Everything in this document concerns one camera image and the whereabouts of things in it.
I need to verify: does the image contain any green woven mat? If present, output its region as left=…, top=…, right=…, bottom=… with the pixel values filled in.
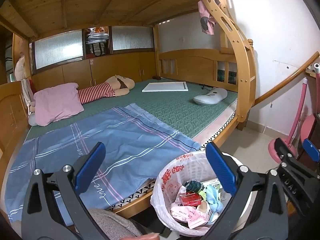
left=24, top=80, right=238, bottom=145

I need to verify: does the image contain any white cloth on headboard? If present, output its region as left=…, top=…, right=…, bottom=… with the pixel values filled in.
left=21, top=79, right=35, bottom=108

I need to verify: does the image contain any person's grey trouser leg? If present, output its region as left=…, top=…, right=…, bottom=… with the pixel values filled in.
left=86, top=209, right=142, bottom=240

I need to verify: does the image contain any white framed board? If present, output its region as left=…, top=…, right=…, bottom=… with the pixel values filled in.
left=142, top=81, right=188, bottom=92

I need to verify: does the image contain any white massage pillow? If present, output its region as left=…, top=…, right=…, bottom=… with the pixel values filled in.
left=193, top=87, right=228, bottom=107

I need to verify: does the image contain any pink hanging cloth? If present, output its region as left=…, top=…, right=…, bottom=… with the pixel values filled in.
left=197, top=0, right=222, bottom=35

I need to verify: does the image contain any white printed carton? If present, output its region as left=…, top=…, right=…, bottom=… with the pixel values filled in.
left=201, top=179, right=220, bottom=188

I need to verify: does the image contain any pink printed packet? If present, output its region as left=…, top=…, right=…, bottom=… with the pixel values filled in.
left=170, top=202, right=198, bottom=221

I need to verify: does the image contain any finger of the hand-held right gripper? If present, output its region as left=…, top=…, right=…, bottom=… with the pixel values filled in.
left=302, top=139, right=320, bottom=163
left=274, top=137, right=296, bottom=166

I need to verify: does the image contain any pink round-base stand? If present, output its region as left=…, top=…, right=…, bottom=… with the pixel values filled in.
left=267, top=78, right=308, bottom=164

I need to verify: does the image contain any red box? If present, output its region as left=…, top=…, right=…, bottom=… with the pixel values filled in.
left=180, top=192, right=202, bottom=205

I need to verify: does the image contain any pink round object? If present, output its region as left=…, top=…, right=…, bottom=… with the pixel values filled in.
left=299, top=115, right=318, bottom=147

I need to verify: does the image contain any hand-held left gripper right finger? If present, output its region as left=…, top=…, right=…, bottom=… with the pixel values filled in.
left=202, top=142, right=289, bottom=240

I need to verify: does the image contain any person's left hand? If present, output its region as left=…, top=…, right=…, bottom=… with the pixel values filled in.
left=136, top=233, right=160, bottom=240

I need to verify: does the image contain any ribbed glass panel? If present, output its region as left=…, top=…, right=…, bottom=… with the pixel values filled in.
left=34, top=30, right=84, bottom=69
left=111, top=26, right=154, bottom=51

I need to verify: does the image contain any light blue wrapper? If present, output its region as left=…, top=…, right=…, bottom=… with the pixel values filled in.
left=205, top=186, right=224, bottom=212

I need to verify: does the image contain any striped plush doll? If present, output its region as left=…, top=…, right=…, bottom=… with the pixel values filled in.
left=76, top=74, right=135, bottom=104

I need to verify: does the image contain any blue checked blanket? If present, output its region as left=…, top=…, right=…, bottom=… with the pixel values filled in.
left=5, top=102, right=202, bottom=223

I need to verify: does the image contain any wooden bunk bed frame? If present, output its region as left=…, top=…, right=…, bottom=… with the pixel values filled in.
left=0, top=0, right=258, bottom=220

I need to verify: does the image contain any pink tissue packet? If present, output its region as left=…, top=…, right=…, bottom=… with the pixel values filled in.
left=187, top=210, right=208, bottom=229

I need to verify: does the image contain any wooden wall cabinet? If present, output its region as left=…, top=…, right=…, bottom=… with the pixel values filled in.
left=31, top=51, right=160, bottom=90

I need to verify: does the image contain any pink pillow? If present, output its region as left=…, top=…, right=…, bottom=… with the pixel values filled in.
left=33, top=83, right=85, bottom=127

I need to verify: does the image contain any white red-printed plastic bag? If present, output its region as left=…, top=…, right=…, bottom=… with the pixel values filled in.
left=150, top=151, right=238, bottom=232

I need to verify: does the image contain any dark green box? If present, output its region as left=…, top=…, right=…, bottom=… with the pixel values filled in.
left=217, top=70, right=237, bottom=83

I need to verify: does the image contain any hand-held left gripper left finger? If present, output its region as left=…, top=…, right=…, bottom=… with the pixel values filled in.
left=21, top=142, right=107, bottom=240

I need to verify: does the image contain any dark green wrapper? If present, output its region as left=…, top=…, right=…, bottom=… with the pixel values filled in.
left=185, top=180, right=204, bottom=193

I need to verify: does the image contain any white plastic wastebasket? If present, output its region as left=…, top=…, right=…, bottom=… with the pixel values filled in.
left=150, top=151, right=253, bottom=240

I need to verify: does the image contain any white plush toy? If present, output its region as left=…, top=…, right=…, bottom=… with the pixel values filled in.
left=14, top=55, right=27, bottom=80

